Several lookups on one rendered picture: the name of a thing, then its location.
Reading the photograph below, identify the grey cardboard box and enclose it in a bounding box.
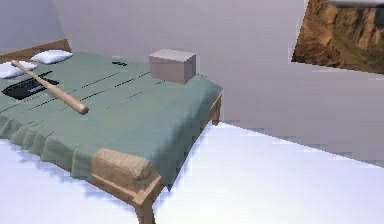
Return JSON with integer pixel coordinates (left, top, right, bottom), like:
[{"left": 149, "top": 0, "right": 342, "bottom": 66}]
[{"left": 148, "top": 48, "right": 197, "bottom": 85}]

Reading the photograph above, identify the wooden bed with green cover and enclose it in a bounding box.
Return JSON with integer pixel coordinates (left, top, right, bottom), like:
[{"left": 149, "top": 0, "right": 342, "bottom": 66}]
[{"left": 0, "top": 38, "right": 224, "bottom": 224}]

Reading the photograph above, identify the wooden baseball bat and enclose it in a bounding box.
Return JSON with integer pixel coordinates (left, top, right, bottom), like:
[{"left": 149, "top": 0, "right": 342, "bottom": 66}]
[{"left": 10, "top": 59, "right": 90, "bottom": 116}]

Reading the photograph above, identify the white pillow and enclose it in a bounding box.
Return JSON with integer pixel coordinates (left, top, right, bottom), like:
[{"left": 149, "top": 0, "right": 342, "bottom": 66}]
[
  {"left": 29, "top": 49, "right": 74, "bottom": 65},
  {"left": 0, "top": 60, "right": 38, "bottom": 80}
]

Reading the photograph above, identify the framed brown rock picture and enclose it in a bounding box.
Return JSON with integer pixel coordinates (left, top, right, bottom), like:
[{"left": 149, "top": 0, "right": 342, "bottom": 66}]
[{"left": 291, "top": 0, "right": 384, "bottom": 75}]

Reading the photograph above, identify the black laptop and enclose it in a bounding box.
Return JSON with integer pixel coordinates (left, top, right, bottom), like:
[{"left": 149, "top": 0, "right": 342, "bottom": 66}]
[{"left": 1, "top": 70, "right": 60, "bottom": 101}]

